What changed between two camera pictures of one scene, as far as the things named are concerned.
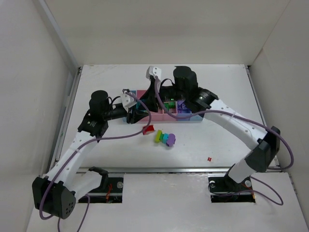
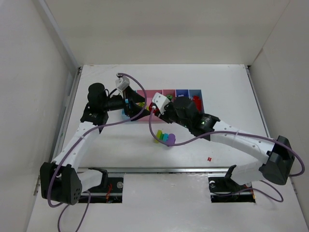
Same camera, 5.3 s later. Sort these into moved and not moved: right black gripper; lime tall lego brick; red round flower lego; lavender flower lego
Moved: right black gripper; red round flower lego
Not moved: lime tall lego brick; lavender flower lego
